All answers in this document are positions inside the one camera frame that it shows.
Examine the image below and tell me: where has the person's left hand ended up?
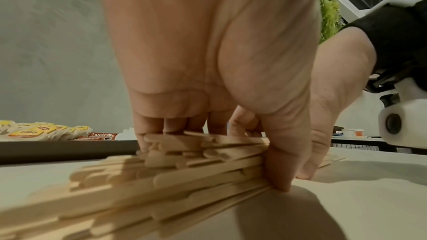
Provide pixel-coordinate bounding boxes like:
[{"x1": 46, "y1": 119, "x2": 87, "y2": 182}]
[{"x1": 97, "y1": 0, "x2": 322, "y2": 192}]

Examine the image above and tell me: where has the person's right hand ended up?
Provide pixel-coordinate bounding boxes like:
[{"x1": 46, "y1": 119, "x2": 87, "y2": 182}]
[{"x1": 227, "y1": 26, "x2": 378, "y2": 180}]

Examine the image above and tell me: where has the stack of white sugar packets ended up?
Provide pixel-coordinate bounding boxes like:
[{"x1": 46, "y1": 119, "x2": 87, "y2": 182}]
[{"x1": 117, "y1": 126, "x2": 137, "y2": 141}]

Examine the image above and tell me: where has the row of red coffee sachets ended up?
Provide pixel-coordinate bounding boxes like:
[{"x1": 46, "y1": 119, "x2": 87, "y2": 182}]
[{"x1": 74, "y1": 132, "x2": 118, "y2": 141}]

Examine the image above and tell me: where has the pile of wooden stir sticks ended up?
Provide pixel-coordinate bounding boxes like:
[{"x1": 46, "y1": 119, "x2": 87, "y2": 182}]
[{"x1": 0, "y1": 130, "x2": 348, "y2": 240}]

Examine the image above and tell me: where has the row of tea bags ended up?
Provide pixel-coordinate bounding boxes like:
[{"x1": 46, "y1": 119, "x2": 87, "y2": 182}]
[
  {"x1": 0, "y1": 120, "x2": 21, "y2": 136},
  {"x1": 8, "y1": 121, "x2": 93, "y2": 142}
]

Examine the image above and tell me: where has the dark brown tray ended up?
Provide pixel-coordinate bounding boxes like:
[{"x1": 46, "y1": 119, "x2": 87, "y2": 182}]
[{"x1": 0, "y1": 140, "x2": 139, "y2": 166}]

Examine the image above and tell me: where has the black right wrist band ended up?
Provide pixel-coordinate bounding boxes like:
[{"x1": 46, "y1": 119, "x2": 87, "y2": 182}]
[{"x1": 343, "y1": 0, "x2": 427, "y2": 95}]

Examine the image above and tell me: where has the green leafy plant wall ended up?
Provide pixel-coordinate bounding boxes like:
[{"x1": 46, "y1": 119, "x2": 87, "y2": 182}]
[{"x1": 318, "y1": 0, "x2": 352, "y2": 45}]

